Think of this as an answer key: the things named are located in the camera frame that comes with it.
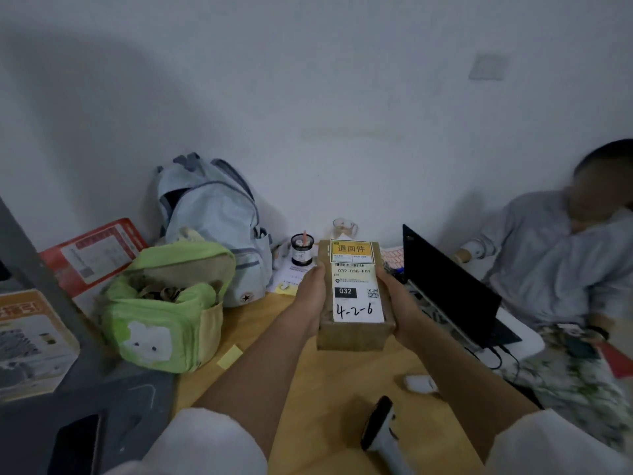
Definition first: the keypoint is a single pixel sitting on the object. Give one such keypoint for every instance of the person's left hand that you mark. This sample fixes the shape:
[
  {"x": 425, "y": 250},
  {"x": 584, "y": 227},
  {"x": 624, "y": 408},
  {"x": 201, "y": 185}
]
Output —
[{"x": 306, "y": 297}]

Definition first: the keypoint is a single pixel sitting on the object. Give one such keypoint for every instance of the person's right hand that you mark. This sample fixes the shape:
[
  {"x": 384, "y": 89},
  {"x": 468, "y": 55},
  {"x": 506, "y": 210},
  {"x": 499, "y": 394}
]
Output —
[{"x": 403, "y": 311}]

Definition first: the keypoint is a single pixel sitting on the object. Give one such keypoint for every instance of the person's right thumb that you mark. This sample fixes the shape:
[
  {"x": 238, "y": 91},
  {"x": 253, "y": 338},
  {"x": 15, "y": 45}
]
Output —
[{"x": 385, "y": 282}]

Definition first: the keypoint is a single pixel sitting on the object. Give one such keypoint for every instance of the person's left thumb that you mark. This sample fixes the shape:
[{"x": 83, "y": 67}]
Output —
[{"x": 316, "y": 279}]

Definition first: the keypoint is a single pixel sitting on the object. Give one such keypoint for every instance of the brown cardboard parcel box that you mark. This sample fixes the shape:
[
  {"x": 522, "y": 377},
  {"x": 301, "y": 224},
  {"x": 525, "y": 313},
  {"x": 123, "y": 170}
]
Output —
[{"x": 352, "y": 296}]

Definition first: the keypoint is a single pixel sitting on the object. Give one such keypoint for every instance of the person's right forearm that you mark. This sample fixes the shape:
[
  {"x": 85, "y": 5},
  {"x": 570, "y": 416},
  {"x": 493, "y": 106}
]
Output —
[{"x": 460, "y": 390}]

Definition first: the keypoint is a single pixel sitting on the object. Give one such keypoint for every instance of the person's left forearm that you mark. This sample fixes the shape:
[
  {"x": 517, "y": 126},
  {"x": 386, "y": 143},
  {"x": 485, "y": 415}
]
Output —
[{"x": 257, "y": 375}]

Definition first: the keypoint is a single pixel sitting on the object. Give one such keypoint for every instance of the white paper sheet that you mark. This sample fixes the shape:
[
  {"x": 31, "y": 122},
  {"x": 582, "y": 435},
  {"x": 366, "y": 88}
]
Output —
[{"x": 287, "y": 276}]

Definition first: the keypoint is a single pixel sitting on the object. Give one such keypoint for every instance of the clear glass cup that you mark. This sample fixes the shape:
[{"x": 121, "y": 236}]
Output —
[{"x": 344, "y": 228}]

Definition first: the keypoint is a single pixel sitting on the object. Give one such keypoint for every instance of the black laptop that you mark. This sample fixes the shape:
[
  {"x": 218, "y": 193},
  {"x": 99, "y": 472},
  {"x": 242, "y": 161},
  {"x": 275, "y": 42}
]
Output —
[{"x": 450, "y": 291}]

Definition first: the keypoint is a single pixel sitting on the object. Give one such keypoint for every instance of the white computer mouse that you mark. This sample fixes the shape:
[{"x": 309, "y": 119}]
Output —
[{"x": 420, "y": 384}]

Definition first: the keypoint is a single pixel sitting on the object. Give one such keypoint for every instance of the light blue backpack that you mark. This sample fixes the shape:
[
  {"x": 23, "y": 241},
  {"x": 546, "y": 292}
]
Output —
[{"x": 212, "y": 227}]

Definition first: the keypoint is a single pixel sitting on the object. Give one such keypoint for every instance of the yellow sticky note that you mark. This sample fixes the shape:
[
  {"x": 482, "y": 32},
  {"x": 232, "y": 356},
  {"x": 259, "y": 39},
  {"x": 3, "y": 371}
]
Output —
[{"x": 230, "y": 357}]

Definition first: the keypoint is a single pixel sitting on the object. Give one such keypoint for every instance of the white barcode scanner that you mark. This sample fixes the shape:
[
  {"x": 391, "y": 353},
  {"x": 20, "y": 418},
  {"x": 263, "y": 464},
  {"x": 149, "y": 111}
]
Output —
[{"x": 383, "y": 435}]

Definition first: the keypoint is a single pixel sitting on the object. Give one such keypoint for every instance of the green fabric bag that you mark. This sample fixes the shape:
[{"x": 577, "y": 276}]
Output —
[{"x": 165, "y": 306}]

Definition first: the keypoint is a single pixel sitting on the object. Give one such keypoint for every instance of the red and white envelope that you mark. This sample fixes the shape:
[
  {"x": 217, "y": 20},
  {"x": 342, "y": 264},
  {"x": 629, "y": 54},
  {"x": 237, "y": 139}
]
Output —
[{"x": 91, "y": 257}]

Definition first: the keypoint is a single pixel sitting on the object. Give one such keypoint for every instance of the dark grey plastic crate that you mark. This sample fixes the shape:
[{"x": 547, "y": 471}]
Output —
[{"x": 74, "y": 370}]

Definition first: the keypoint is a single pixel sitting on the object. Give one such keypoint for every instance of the orange and white carton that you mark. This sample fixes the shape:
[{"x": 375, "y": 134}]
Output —
[{"x": 29, "y": 341}]

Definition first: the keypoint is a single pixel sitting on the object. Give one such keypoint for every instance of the black smartphone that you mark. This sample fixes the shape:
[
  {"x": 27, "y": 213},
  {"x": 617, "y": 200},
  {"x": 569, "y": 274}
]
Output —
[{"x": 74, "y": 447}]

